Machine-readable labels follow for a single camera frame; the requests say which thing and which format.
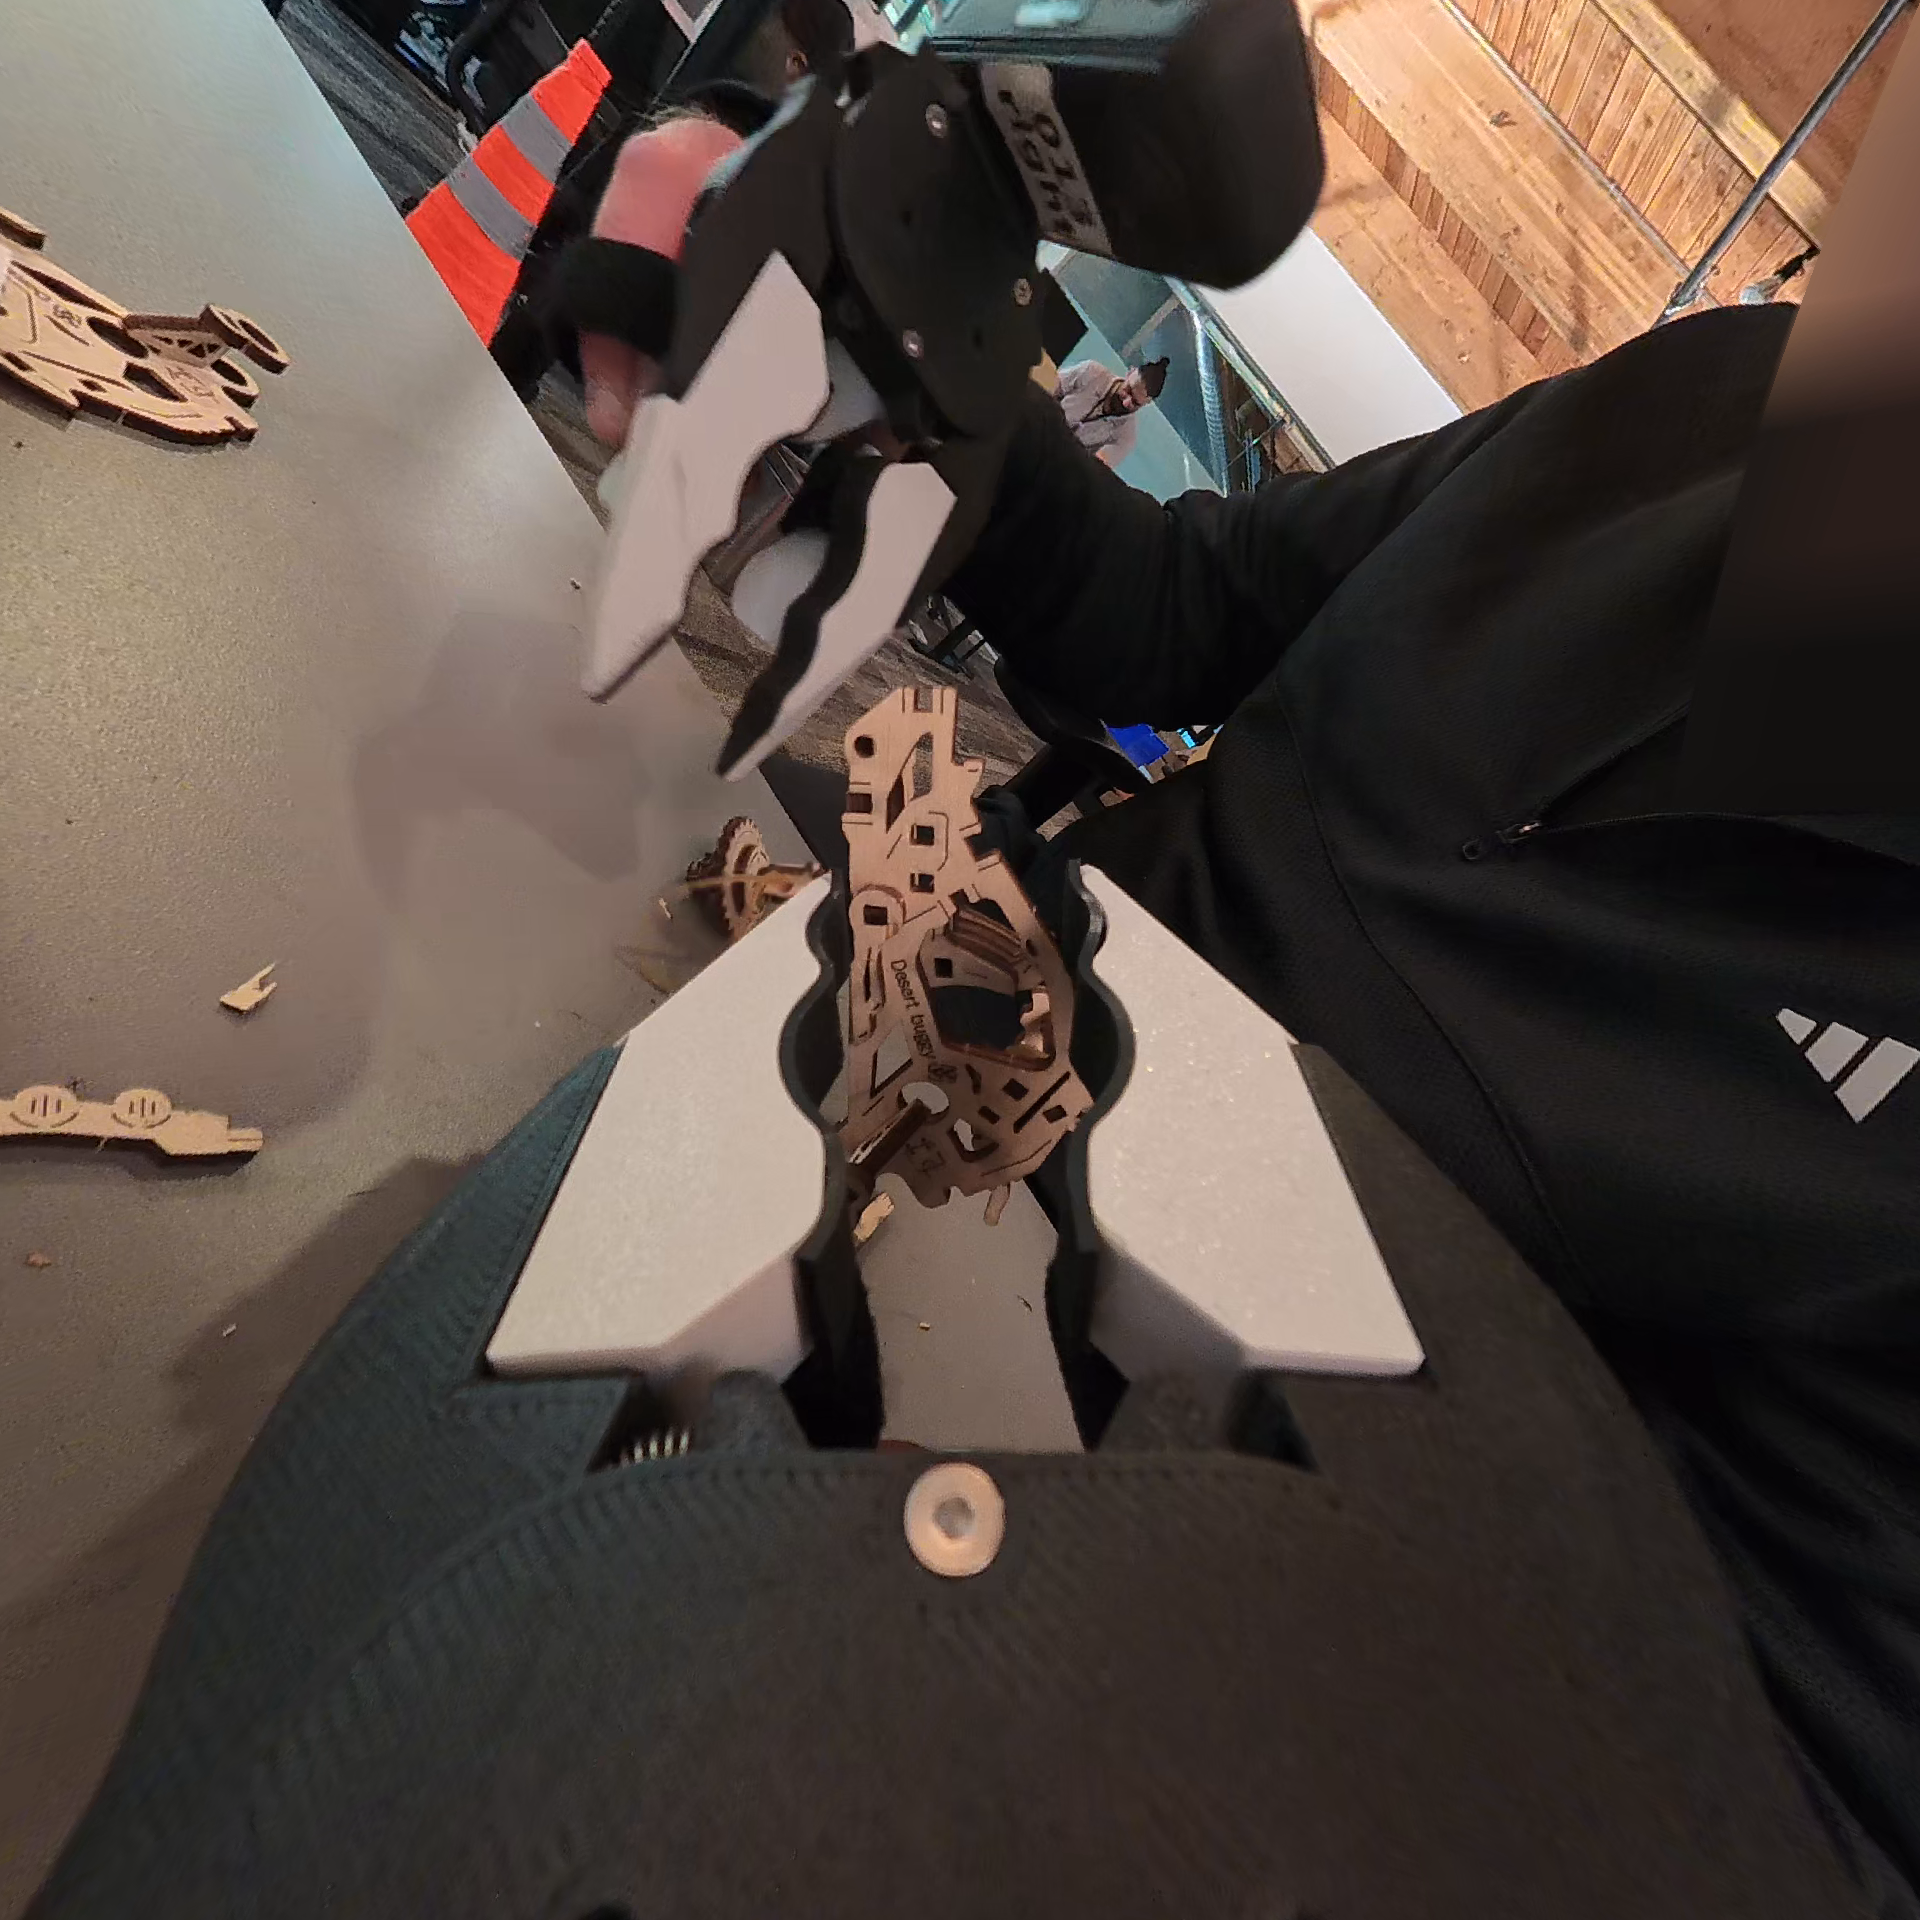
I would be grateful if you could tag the person's right forearm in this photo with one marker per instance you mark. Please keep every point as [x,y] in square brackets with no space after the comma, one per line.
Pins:
[1141,600]

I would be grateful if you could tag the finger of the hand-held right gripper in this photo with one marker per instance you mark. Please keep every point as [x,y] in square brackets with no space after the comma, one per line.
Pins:
[674,495]
[877,587]

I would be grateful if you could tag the person's right hand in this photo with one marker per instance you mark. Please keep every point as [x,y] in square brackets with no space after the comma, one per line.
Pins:
[667,173]

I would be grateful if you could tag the orange traffic cone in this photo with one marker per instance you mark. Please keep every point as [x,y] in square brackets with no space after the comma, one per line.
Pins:
[504,195]

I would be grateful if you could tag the flat wooden cutout sheet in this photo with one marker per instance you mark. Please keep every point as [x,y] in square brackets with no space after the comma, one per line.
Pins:
[89,360]

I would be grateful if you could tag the person's torso black jacket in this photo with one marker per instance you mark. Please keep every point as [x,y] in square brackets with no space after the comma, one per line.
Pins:
[1500,1049]

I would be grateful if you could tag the wooden wheel axle assembly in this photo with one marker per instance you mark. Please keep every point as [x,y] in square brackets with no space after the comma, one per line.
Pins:
[742,886]

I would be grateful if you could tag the flat wooden strip part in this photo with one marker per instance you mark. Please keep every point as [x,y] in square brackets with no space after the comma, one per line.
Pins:
[134,1119]

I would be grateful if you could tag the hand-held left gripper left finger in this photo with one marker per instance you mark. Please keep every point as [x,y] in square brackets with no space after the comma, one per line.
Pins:
[674,1200]

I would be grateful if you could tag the tiny wooden chip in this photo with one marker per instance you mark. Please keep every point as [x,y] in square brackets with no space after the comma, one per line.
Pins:
[248,991]

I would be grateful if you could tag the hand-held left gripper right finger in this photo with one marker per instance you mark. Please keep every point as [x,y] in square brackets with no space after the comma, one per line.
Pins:
[1243,1200]

